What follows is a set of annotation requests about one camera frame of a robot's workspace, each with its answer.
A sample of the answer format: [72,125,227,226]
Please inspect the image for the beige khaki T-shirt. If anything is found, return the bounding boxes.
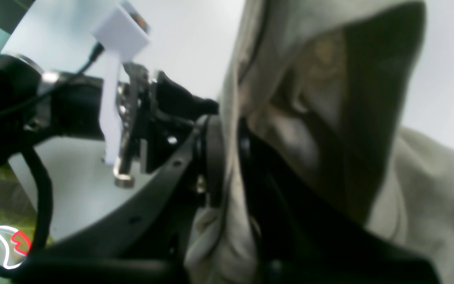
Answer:
[184,0,454,284]

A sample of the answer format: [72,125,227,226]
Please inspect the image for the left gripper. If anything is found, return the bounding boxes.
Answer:
[0,0,150,188]

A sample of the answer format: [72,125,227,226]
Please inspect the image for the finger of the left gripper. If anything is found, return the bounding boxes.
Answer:
[136,71,219,170]

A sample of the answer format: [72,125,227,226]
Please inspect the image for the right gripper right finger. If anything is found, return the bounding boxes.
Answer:
[237,119,439,284]

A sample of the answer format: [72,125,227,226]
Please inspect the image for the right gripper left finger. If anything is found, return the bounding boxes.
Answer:
[11,115,225,284]

